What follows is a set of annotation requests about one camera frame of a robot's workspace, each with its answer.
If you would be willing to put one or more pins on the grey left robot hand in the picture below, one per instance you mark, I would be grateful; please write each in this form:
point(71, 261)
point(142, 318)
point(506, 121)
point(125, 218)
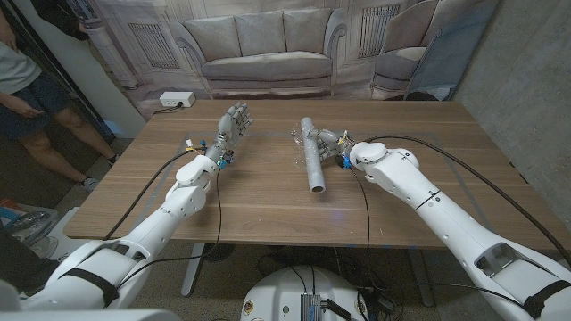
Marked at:
point(231, 129)

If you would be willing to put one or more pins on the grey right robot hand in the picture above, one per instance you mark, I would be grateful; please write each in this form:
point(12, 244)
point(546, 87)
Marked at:
point(332, 142)

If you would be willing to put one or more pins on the cling film roll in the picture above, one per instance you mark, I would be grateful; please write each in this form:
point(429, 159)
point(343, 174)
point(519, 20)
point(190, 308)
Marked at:
point(312, 160)

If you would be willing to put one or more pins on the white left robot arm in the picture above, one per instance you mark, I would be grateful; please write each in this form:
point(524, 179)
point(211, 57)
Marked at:
point(151, 227)

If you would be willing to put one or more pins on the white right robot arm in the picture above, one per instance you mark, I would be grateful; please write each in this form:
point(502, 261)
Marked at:
point(446, 218)

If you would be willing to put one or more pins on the white power strip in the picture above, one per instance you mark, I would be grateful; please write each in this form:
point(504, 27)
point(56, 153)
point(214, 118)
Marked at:
point(176, 98)

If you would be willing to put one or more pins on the printed sofa backdrop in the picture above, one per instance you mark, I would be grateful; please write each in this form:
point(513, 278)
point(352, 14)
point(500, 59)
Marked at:
point(267, 44)

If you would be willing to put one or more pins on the black round floor object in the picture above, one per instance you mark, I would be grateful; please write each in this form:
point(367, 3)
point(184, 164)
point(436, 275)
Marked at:
point(218, 252)

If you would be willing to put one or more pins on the grey table leg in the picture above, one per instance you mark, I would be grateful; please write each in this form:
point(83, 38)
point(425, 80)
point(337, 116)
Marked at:
point(421, 276)
point(192, 267)

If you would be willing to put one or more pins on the white robot torso base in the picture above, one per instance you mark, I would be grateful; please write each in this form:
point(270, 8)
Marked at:
point(276, 294)

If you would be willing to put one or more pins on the black power adapter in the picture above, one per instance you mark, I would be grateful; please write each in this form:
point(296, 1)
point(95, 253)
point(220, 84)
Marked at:
point(383, 301)

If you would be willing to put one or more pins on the silver box on torso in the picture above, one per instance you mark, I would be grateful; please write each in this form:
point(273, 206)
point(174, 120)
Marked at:
point(311, 308)

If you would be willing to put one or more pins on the white floor board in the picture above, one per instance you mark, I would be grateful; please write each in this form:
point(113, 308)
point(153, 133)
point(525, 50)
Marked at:
point(76, 227)

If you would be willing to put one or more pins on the person in black top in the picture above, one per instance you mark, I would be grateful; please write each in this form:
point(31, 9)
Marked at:
point(58, 18)

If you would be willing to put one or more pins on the clear plastic bag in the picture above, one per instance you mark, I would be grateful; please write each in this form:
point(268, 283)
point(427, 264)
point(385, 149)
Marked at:
point(33, 225)

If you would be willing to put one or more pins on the person in grey shirt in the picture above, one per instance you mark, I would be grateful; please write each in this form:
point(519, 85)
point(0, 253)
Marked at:
point(18, 76)

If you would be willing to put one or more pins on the white robot chest edge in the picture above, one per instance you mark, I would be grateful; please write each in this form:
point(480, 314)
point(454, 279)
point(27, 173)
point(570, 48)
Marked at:
point(89, 315)

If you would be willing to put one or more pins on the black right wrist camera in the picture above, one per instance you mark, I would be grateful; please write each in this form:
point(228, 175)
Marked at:
point(344, 160)

